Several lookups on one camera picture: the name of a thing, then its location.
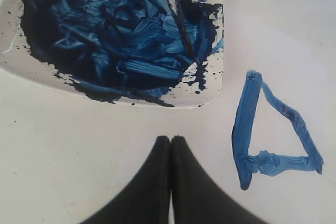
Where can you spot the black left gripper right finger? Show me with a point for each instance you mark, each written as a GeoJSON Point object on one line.
{"type": "Point", "coordinates": [196, 197]}

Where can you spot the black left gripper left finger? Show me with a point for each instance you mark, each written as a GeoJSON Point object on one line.
{"type": "Point", "coordinates": [146, 198]}

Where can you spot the white paper sheet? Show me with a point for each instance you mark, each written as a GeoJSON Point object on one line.
{"type": "Point", "coordinates": [268, 139]}

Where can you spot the white tray with blue paint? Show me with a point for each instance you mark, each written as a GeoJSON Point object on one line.
{"type": "Point", "coordinates": [117, 51]}

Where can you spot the black paintbrush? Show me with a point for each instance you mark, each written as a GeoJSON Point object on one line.
{"type": "Point", "coordinates": [176, 12]}

